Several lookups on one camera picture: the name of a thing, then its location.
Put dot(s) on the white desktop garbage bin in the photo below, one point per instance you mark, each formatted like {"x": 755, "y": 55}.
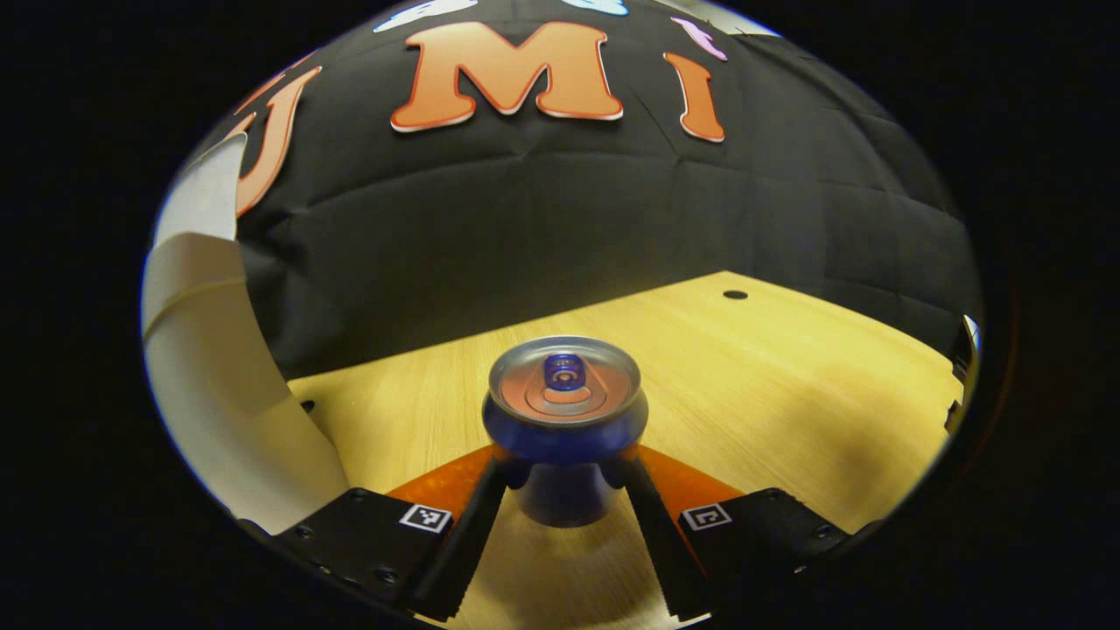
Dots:
{"x": 227, "y": 394}

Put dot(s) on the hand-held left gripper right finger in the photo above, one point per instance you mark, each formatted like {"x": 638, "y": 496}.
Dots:
{"x": 656, "y": 534}

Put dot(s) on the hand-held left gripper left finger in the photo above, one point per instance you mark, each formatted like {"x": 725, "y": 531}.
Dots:
{"x": 477, "y": 534}

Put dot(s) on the black backdrop cloth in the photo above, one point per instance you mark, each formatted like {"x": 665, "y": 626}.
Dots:
{"x": 569, "y": 227}

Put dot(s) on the blue pop can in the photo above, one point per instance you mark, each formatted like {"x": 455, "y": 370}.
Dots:
{"x": 564, "y": 437}

